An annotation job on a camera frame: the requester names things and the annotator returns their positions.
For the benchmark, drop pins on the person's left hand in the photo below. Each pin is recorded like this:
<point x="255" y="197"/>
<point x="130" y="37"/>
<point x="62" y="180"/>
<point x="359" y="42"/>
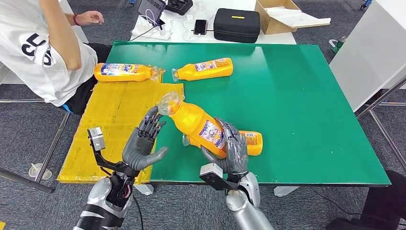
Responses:
<point x="90" y="17"/>

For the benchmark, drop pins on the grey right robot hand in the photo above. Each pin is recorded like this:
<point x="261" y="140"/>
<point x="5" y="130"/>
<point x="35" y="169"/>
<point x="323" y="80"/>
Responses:
<point x="238" y="155"/>

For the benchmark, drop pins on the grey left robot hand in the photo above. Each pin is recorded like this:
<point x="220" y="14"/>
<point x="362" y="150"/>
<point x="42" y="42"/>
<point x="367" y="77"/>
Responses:
<point x="139" y="152"/>

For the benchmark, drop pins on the orange detergent bottle clear cap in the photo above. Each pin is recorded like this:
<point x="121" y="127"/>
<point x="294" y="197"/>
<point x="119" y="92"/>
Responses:
<point x="193" y="122"/>
<point x="207" y="68"/>
<point x="253" y="143"/>
<point x="123" y="72"/>

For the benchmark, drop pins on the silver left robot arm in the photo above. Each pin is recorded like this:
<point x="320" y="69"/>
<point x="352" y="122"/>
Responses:
<point x="98" y="209"/>

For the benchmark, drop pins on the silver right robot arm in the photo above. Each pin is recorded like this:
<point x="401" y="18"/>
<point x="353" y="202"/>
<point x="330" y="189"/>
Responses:
<point x="247" y="216"/>

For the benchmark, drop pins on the person's left forearm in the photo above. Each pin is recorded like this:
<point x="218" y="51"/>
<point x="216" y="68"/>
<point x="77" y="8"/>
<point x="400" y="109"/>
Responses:
<point x="69" y="19"/>

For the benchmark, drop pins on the person's right forearm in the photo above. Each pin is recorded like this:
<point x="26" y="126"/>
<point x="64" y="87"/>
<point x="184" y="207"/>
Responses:
<point x="60" y="35"/>

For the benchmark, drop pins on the white table foot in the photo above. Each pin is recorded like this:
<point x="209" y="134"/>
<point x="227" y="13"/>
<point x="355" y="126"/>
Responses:
<point x="285" y="191"/>
<point x="144" y="189"/>

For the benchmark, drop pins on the yellow taped cardboard mat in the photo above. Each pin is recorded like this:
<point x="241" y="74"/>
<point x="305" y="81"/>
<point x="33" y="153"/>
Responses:
<point x="111" y="111"/>

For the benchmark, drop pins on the white power strip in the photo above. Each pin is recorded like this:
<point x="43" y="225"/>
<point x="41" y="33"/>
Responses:
<point x="144" y="31"/>

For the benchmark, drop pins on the dark tablet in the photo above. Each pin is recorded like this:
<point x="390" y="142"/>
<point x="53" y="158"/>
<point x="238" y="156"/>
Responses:
<point x="151" y="8"/>

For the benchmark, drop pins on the person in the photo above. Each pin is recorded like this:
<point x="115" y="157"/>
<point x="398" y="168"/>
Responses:
<point x="25" y="63"/>

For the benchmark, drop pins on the silver metal leg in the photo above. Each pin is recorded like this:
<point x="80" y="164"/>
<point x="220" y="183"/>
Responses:
<point x="50" y="149"/>

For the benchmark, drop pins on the black charger device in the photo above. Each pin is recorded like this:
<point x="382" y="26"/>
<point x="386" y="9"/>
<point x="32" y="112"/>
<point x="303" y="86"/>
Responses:
<point x="179" y="5"/>

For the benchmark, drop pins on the white charger plug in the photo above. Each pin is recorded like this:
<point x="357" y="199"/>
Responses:
<point x="190" y="17"/>

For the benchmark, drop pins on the clear plastic lid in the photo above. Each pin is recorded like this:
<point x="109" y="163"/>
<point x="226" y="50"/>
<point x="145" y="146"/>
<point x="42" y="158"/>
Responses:
<point x="40" y="173"/>

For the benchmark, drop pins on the black smartphone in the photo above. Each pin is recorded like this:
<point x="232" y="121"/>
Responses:
<point x="200" y="26"/>

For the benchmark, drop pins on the black metal floor bar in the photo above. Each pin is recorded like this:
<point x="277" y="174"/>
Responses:
<point x="25" y="182"/>

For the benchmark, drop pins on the white table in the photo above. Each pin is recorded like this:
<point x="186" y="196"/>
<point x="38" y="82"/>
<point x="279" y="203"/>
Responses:
<point x="281" y="38"/>

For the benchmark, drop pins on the black zip case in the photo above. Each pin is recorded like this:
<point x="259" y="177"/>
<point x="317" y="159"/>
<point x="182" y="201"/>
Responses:
<point x="237" y="25"/>

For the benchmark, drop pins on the brown cardboard box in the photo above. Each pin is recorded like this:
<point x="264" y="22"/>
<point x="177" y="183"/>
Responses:
<point x="271" y="24"/>

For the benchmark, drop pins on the white sheet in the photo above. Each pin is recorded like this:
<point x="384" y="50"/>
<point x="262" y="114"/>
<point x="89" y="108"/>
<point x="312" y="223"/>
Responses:
<point x="297" y="17"/>

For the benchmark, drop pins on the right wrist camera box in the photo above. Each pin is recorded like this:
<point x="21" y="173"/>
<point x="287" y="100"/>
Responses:
<point x="211" y="171"/>

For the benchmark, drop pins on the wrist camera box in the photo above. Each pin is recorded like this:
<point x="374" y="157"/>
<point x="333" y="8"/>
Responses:
<point x="211" y="171"/>
<point x="96" y="139"/>

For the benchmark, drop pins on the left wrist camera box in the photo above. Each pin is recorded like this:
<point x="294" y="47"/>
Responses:
<point x="96" y="139"/>

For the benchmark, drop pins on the silver metal rail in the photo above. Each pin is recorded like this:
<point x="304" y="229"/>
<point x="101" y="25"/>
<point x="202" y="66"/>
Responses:
<point x="19" y="101"/>

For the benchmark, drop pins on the green white floor bracket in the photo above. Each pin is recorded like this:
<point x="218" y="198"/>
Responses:
<point x="337" y="46"/>

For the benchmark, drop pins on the silver metal table frame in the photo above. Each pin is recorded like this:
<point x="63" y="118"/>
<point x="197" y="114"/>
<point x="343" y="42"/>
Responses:
<point x="380" y="96"/>

